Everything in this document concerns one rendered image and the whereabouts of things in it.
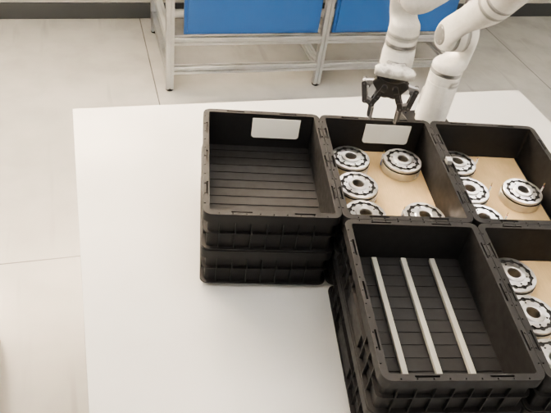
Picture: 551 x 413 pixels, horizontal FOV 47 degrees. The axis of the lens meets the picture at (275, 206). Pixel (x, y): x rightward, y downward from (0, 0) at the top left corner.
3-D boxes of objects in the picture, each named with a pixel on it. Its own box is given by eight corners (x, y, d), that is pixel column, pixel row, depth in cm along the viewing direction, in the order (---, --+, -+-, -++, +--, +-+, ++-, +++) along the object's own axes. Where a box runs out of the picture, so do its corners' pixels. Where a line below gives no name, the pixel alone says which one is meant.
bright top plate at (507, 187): (548, 204, 159) (550, 202, 159) (513, 206, 157) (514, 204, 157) (530, 179, 166) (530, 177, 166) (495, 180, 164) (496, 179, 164)
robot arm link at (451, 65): (472, 11, 176) (453, 65, 187) (442, 11, 173) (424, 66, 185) (487, 27, 169) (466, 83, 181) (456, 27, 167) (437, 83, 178)
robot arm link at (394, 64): (373, 75, 140) (378, 51, 136) (377, 52, 148) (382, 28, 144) (413, 83, 139) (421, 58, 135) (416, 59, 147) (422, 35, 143)
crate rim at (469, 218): (317, 121, 166) (318, 114, 164) (425, 127, 170) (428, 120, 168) (341, 226, 136) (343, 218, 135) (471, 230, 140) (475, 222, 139)
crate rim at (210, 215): (202, 115, 162) (203, 107, 160) (316, 121, 166) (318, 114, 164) (202, 222, 132) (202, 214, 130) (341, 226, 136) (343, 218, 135)
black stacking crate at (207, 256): (199, 177, 175) (201, 142, 167) (305, 182, 179) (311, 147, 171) (198, 287, 146) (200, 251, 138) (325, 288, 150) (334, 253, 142)
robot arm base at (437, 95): (410, 111, 195) (425, 63, 184) (436, 111, 198) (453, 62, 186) (421, 129, 189) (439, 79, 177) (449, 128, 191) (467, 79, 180)
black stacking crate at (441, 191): (311, 151, 172) (319, 116, 165) (416, 156, 176) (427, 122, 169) (334, 256, 143) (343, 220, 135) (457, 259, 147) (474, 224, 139)
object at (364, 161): (328, 146, 167) (328, 144, 166) (365, 148, 168) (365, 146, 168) (334, 170, 159) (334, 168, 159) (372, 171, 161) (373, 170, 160)
